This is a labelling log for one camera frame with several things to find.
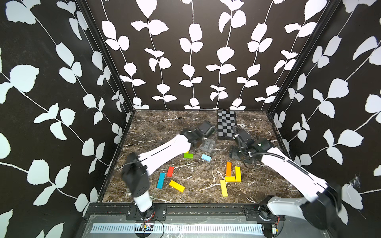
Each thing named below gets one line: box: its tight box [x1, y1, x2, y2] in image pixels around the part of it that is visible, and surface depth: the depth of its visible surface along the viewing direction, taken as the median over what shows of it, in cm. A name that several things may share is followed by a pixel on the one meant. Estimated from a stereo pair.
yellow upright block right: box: [234, 166, 242, 183], surface depth 88 cm
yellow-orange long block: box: [168, 179, 186, 193], surface depth 85 cm
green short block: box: [183, 153, 194, 160], surface depth 97 cm
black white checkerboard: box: [217, 109, 237, 140], surface depth 114 cm
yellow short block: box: [224, 176, 236, 182], surface depth 87 cm
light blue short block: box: [200, 153, 212, 162], surface depth 95 cm
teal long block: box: [156, 172, 166, 190], surface depth 85 cm
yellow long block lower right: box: [220, 179, 229, 197], surface depth 83 cm
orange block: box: [225, 161, 233, 177], surface depth 92 cm
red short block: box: [166, 166, 175, 178], surface depth 90 cm
